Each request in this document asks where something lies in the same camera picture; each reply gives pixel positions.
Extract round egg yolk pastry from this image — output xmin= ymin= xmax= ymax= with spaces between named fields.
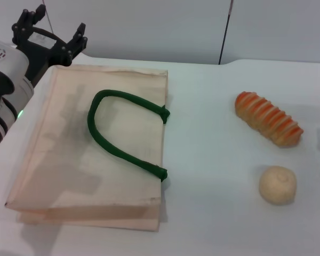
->
xmin=258 ymin=165 xmax=297 ymax=206

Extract orange striped bread loaf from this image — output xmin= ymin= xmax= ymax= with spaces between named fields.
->
xmin=234 ymin=91 xmax=305 ymax=148

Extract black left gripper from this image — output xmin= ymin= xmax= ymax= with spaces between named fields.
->
xmin=11 ymin=4 xmax=89 ymax=88

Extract beige tote bag green handles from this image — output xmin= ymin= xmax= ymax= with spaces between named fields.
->
xmin=4 ymin=63 xmax=171 ymax=233

